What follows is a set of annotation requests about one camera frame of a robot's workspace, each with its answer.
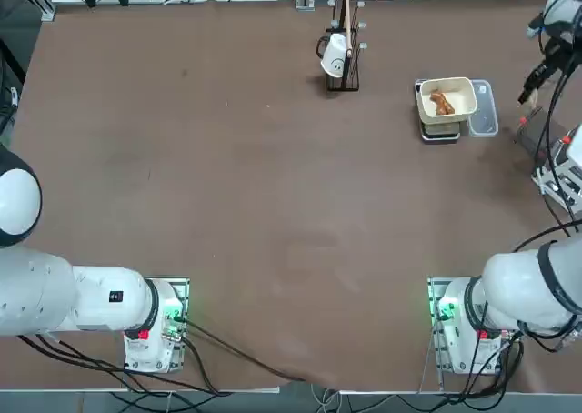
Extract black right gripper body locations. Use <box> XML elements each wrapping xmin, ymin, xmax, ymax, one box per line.
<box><xmin>540</xmin><ymin>37</ymin><xmax>572</xmax><ymax>68</ymax></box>

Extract brown toy chicken drumstick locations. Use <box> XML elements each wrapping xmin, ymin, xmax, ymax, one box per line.
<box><xmin>429</xmin><ymin>90</ymin><xmax>457</xmax><ymax>116</ymax></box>

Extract silver digital kitchen scale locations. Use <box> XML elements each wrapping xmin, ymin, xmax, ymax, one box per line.
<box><xmin>413</xmin><ymin>78</ymin><xmax>462</xmax><ymax>145</ymax></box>

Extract clear plastic container lid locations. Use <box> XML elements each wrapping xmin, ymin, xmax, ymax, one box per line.
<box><xmin>467</xmin><ymin>78</ymin><xmax>500</xmax><ymax>138</ymax></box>

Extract cream rectangular container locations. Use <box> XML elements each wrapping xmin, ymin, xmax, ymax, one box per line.
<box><xmin>417</xmin><ymin>76</ymin><xmax>478</xmax><ymax>126</ymax></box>

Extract black wire cup rack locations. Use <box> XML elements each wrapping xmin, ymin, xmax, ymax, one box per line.
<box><xmin>325</xmin><ymin>0</ymin><xmax>368</xmax><ymax>92</ymax></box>

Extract white mug black handle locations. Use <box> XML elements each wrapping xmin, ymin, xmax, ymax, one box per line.
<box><xmin>316</xmin><ymin>33</ymin><xmax>354</xmax><ymax>78</ymax></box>

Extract black left base cable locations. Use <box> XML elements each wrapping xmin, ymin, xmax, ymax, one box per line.
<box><xmin>17</xmin><ymin>317</ymin><xmax>315</xmax><ymax>398</ymax></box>

